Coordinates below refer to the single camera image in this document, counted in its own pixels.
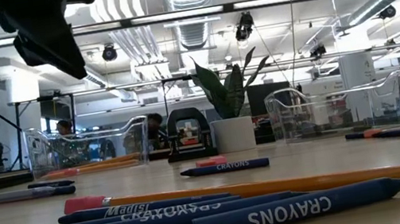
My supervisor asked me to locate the pale barrel pen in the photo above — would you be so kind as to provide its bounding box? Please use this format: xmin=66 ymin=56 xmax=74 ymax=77
xmin=0 ymin=181 xmax=77 ymax=207

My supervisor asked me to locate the black aluminium table frame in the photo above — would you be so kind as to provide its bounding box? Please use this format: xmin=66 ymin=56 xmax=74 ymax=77
xmin=0 ymin=110 xmax=400 ymax=192

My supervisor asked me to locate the black monitor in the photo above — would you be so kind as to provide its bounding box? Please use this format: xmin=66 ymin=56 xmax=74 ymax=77
xmin=246 ymin=79 xmax=295 ymax=118

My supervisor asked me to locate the white plant pot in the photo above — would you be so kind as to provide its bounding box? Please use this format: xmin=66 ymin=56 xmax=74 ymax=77
xmin=210 ymin=114 xmax=258 ymax=156

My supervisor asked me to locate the black arch stand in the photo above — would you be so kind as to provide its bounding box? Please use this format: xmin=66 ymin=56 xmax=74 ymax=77
xmin=161 ymin=104 xmax=219 ymax=164

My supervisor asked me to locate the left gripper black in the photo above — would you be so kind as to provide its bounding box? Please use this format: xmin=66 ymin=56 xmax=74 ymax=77
xmin=0 ymin=0 xmax=111 ymax=92

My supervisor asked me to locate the black rig crossbar with lights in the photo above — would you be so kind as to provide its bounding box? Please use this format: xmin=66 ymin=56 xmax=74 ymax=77
xmin=0 ymin=0 xmax=316 ymax=50

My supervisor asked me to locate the black ceiling spotlight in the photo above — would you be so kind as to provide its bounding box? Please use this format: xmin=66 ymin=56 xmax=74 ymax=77
xmin=99 ymin=42 xmax=119 ymax=63
xmin=308 ymin=42 xmax=328 ymax=60
xmin=231 ymin=10 xmax=258 ymax=43
xmin=376 ymin=3 xmax=398 ymax=21

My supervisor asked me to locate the green snake plant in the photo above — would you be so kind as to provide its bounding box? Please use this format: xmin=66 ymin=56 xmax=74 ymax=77
xmin=188 ymin=44 xmax=280 ymax=125

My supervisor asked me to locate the black background rig frame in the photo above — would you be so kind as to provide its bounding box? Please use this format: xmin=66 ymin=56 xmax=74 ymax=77
xmin=7 ymin=71 xmax=206 ymax=174

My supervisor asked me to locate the person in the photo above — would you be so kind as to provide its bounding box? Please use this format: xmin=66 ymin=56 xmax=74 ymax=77
xmin=55 ymin=118 xmax=74 ymax=137
xmin=120 ymin=111 xmax=169 ymax=156

